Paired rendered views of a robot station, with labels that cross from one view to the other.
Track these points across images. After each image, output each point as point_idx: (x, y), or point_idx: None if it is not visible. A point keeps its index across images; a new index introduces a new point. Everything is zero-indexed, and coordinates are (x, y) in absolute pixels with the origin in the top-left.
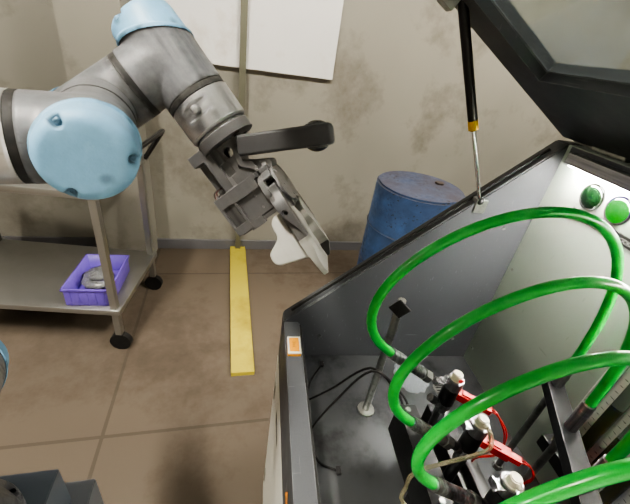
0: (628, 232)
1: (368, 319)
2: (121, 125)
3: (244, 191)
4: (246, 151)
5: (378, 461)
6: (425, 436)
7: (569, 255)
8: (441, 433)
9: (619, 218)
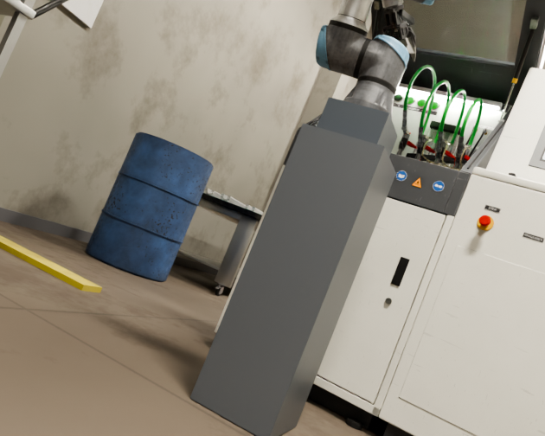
0: (414, 105)
1: (409, 87)
2: None
3: (404, 25)
4: (403, 15)
5: None
6: (448, 103)
7: (394, 120)
8: (452, 100)
9: (412, 101)
